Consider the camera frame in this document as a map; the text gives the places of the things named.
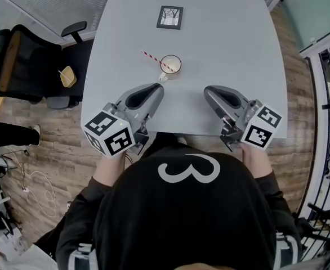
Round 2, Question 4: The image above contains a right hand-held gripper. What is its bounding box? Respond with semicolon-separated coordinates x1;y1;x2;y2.
203;85;283;152

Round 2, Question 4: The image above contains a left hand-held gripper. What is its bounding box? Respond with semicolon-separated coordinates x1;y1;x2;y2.
83;82;166;159

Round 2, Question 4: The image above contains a red white striped straw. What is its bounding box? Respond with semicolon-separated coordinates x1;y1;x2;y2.
141;50;177;72

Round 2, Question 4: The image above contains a white cup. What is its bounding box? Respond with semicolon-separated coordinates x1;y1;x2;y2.
158;54;182;83

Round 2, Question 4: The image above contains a person's right forearm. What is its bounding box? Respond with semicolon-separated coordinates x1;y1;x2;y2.
240;143;273;180

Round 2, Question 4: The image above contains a person's left forearm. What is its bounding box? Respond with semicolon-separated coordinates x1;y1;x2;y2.
93;150;127;191

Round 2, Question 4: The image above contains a yellow bowl with stick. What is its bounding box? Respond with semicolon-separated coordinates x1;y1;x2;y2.
57;65;78;88

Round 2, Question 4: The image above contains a black metal railing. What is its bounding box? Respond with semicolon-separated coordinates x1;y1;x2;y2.
293;39;330;264

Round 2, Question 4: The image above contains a black office chair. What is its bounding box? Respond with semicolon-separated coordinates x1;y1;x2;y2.
0;21;94;110

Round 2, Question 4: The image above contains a person's black sweater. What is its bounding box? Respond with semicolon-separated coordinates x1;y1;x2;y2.
34;132;304;270

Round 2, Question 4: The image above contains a black picture frame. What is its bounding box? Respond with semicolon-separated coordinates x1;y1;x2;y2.
156;5;184;30

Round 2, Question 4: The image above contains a white floor cable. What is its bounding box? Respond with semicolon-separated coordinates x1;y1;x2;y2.
1;146;57;218

